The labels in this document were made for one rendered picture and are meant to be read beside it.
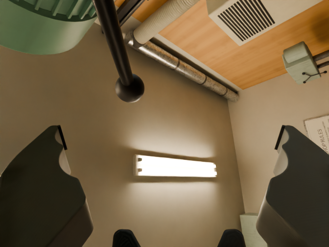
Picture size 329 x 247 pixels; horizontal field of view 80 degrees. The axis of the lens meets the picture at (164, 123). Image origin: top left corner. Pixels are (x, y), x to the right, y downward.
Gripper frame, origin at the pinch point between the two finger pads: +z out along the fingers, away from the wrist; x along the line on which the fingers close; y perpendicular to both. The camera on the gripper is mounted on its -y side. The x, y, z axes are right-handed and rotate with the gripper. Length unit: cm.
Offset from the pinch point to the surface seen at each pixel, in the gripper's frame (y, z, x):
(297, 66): 40, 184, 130
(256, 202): 229, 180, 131
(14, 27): -4.6, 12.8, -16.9
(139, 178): 124, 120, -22
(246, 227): 238, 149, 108
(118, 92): 1.9, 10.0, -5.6
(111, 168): 105, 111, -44
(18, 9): -6.4, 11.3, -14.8
